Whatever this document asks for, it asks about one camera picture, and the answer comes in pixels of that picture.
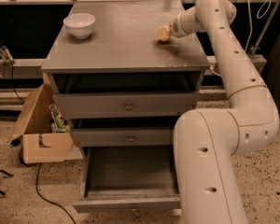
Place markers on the grey middle drawer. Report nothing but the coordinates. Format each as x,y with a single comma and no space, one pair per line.
117,132

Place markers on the grey top drawer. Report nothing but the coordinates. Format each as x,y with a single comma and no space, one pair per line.
118,95

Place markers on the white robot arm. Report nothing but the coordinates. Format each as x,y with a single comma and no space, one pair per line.
205,139

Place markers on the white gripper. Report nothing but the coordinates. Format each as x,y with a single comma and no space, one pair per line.
176,28

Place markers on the grey bottom drawer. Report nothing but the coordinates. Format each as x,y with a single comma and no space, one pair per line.
128,178

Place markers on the grey drawer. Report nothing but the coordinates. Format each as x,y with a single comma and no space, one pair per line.
128,178
117,132
118,95

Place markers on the green snack packets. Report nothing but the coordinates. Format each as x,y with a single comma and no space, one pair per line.
59,124

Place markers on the open cardboard box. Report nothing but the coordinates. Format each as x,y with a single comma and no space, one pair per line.
33,128

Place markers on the white ceramic bowl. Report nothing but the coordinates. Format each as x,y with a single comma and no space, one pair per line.
79,25

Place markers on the grey wooden drawer cabinet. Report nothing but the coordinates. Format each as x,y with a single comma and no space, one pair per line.
123,41

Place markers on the orange fruit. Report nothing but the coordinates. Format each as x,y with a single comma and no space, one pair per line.
164,39

